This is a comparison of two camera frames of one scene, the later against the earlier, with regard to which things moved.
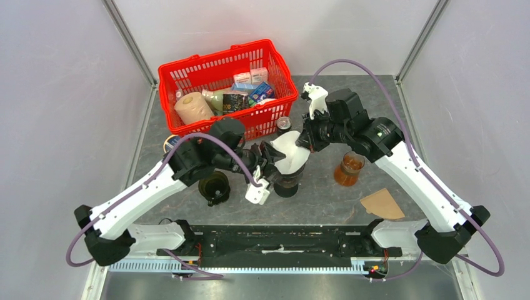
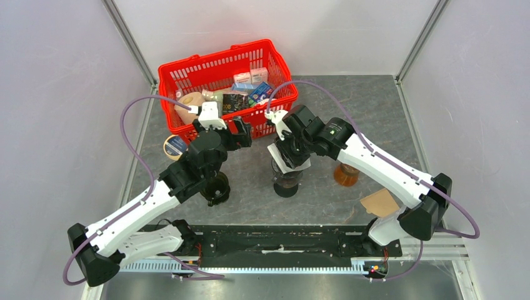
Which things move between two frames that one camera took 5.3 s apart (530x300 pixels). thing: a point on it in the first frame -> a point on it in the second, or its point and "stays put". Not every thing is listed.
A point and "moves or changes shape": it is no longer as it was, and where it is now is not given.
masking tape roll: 170,142 stays put
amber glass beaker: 347,173 stays put
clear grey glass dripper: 289,180 stays put
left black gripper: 266,162 -> 242,139
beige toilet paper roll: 193,107 stays put
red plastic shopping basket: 216,70 stays put
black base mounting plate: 270,245 stays put
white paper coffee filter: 295,156 moves or changes shape
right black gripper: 307,138 -> 297,160
